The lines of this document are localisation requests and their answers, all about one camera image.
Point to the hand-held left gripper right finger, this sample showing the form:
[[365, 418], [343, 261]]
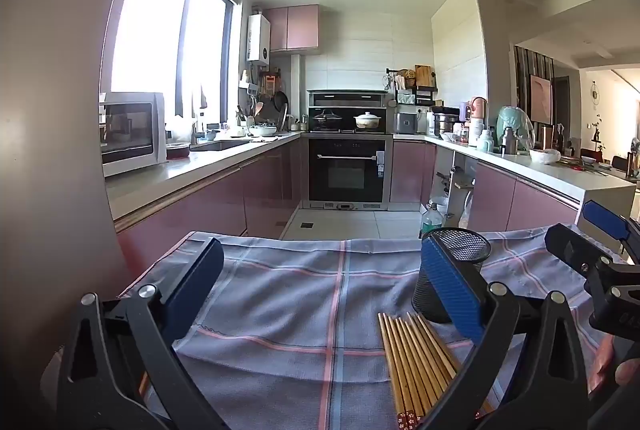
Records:
[[452, 290]]

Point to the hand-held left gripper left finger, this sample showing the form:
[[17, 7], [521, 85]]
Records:
[[192, 292]]

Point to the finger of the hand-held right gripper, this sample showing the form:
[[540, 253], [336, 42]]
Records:
[[602, 217], [570, 247]]

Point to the black mesh holder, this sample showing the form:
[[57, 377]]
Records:
[[425, 305]]

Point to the bundle of golden chopsticks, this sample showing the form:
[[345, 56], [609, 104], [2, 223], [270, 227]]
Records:
[[410, 360]]

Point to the person's right hand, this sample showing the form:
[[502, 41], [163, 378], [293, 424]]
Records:
[[625, 367]]

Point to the white bowl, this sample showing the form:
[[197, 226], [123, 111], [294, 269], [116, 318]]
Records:
[[545, 156]]

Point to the pink base cabinets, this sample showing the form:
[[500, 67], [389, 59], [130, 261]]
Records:
[[500, 195], [215, 200]]

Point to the grey checked tablecloth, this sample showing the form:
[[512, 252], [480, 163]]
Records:
[[280, 310]]

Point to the steel thermos bottle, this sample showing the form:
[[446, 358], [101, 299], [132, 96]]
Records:
[[510, 142]]

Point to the green plastic covered appliance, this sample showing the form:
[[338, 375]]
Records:
[[520, 122]]

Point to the white plastic bottle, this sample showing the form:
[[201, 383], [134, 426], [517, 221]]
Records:
[[485, 142]]

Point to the red food container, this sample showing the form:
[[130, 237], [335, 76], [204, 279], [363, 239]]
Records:
[[177, 151]]

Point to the black built-in oven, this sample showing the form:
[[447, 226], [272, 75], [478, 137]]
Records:
[[347, 170]]

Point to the sink faucet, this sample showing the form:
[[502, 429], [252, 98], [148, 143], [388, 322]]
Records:
[[195, 132]]

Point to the pink electric kettle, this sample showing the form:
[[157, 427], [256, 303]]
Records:
[[478, 108]]

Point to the steel cooking pot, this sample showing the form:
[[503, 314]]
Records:
[[445, 125]]

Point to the white microwave oven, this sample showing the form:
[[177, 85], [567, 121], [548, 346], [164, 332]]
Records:
[[130, 132]]

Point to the silver rice cooker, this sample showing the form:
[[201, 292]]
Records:
[[406, 123]]

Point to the bowl of dishes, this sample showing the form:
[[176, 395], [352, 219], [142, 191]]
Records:
[[262, 130]]

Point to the white casserole pot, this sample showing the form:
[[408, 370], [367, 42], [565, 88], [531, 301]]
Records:
[[370, 121]]

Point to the hanging frying pan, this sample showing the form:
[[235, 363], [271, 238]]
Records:
[[281, 101]]

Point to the black pot with glass lid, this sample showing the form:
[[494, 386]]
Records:
[[326, 120]]

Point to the wooden cutting board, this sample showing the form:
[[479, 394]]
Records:
[[424, 76]]

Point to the black range hood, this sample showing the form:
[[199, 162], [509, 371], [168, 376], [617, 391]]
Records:
[[350, 97]]

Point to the kitchen window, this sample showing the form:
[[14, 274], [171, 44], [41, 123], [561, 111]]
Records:
[[150, 35]]

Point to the white water heater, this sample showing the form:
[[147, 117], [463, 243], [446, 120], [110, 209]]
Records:
[[258, 37]]

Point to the framed wall art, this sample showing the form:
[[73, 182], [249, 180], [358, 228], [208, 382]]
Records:
[[541, 99]]

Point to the black wall rack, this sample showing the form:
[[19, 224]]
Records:
[[417, 95]]

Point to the pink wall cabinet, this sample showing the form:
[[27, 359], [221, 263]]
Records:
[[292, 27]]

